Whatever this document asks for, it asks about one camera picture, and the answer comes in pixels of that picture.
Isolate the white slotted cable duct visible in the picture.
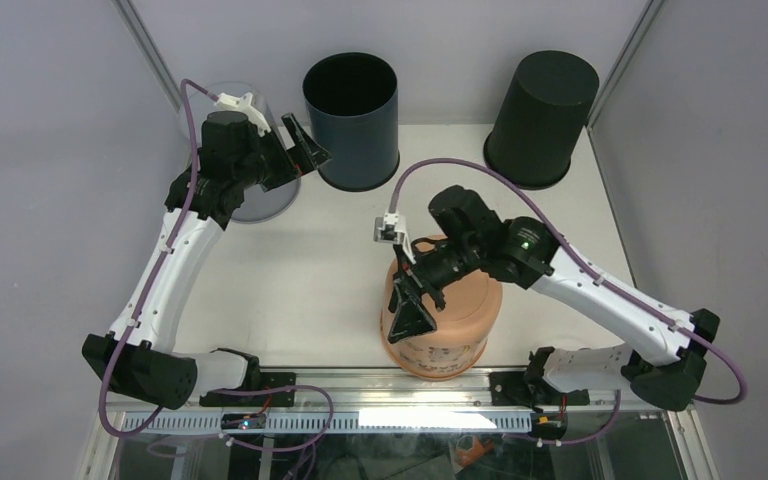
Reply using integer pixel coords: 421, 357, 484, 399
145, 407, 532, 435

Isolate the orange object below table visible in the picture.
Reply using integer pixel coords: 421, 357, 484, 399
453, 435, 494, 467

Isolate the black ribbed plastic bucket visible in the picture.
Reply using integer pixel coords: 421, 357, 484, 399
483, 50, 600, 190

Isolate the right aluminium frame post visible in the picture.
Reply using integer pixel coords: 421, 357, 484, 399
587, 0, 665, 132

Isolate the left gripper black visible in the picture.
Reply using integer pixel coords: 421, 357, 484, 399
234, 113, 331, 191

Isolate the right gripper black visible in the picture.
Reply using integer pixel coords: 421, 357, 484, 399
388, 237, 481, 345

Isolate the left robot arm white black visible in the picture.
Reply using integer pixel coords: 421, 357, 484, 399
82, 111, 331, 409

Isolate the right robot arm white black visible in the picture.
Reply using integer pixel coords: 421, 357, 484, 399
374, 185, 720, 411

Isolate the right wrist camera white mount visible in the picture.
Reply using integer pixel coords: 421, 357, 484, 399
373, 211, 416, 268

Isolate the left aluminium frame post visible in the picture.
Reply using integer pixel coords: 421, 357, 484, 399
112, 0, 182, 110

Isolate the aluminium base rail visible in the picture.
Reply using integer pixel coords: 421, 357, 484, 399
106, 367, 681, 413

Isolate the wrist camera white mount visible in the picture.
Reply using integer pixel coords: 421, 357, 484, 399
373, 211, 416, 268
214, 92, 272, 137

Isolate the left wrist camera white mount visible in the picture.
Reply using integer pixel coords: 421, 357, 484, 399
214, 92, 272, 137

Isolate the orange plastic bucket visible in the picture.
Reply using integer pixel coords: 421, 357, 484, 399
379, 262, 503, 381

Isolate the grey plastic bucket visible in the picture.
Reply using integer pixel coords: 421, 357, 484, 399
187, 81, 301, 224

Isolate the dark blue plastic bucket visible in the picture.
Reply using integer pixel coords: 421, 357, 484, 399
302, 52, 400, 192

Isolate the aluminium frame post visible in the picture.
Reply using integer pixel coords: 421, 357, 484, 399
587, 0, 665, 132
112, 0, 182, 110

